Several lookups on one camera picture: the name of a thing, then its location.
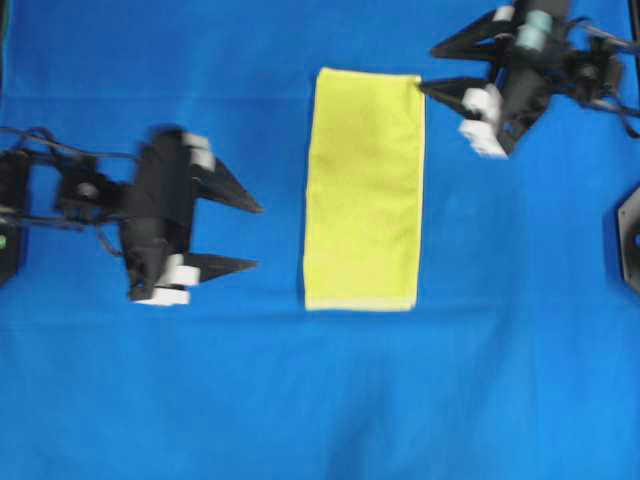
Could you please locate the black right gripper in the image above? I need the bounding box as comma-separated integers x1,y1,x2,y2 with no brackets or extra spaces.
418,4,570,158

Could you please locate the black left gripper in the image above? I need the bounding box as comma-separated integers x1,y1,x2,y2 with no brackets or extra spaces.
119,128,264,306

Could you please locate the yellow-green towel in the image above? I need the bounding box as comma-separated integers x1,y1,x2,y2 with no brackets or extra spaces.
303,67,426,311

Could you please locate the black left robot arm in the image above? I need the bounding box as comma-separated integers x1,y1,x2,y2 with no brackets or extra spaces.
1,127,263,307

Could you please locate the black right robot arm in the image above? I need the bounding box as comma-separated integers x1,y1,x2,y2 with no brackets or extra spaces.
419,1,639,158

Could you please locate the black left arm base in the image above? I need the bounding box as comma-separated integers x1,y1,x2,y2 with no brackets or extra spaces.
1,151,30,286

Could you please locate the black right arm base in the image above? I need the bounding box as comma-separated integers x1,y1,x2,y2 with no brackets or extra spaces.
603,184,639,298

